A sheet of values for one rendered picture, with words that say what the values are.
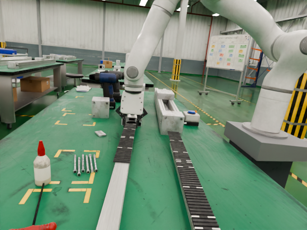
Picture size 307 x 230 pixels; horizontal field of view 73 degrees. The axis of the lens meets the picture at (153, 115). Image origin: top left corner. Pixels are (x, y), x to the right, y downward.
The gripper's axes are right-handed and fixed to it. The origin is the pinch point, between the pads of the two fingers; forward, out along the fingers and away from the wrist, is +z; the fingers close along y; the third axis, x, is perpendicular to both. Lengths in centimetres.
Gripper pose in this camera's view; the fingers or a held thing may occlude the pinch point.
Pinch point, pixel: (130, 123)
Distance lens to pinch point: 97.9
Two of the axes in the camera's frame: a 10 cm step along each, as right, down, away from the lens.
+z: -1.0, 9.6, 2.7
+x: -0.4, -2.8, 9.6
